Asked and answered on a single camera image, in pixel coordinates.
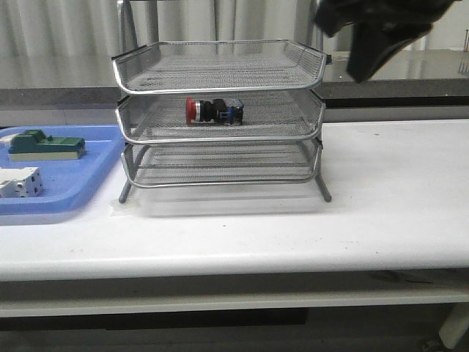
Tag dark grey back counter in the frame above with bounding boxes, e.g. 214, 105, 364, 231
1, 50, 468, 109

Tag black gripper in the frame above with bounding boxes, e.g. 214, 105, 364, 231
314, 0, 455, 83

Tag silver bottom mesh tray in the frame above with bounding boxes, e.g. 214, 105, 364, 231
121, 140, 322, 188

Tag silver mesh tray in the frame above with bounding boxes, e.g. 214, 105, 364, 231
112, 39, 328, 95
115, 89, 325, 144
121, 140, 322, 188

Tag silver metal rack frame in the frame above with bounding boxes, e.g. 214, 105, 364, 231
117, 1, 331, 202

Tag white circuit breaker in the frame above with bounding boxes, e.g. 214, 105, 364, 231
0, 167, 43, 198

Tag white table leg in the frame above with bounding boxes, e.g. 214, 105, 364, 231
438, 303, 469, 350

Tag green terminal block module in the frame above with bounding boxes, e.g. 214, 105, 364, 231
8, 129, 86, 161

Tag silver top mesh tray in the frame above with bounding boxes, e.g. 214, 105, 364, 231
112, 39, 328, 95

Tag red emergency push button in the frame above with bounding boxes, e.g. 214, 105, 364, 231
185, 97, 244, 125

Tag blue plastic tray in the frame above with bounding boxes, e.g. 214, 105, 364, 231
1, 125, 124, 216

